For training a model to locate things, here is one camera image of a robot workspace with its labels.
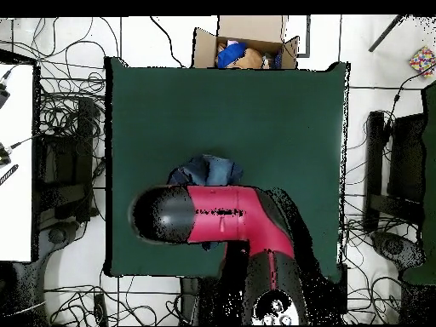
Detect blue denim jeans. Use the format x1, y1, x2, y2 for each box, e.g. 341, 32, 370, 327
166, 153, 244, 252

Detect tan fabric item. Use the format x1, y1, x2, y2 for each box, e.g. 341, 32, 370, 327
234, 47, 265, 70

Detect dark green table cloth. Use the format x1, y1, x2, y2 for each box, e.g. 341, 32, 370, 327
103, 55, 351, 284

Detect bright blue cloth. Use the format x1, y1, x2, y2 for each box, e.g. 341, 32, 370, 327
216, 42, 248, 69

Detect open cardboard box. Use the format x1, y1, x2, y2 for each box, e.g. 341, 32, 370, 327
192, 14, 301, 70

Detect black power strip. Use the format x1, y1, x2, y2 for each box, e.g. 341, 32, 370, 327
93, 293, 109, 326

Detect white table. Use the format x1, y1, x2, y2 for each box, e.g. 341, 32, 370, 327
0, 62, 35, 263

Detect green covered side table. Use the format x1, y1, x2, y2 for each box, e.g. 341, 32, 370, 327
401, 81, 436, 287

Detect black metal rod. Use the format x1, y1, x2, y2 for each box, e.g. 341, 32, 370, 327
368, 14, 406, 53

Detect colourful dotted cloth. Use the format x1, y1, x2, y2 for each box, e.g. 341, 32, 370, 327
408, 45, 436, 78

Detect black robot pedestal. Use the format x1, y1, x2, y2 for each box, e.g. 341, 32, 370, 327
179, 277, 246, 326

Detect black ribbed strap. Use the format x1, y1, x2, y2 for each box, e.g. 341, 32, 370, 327
0, 163, 20, 186

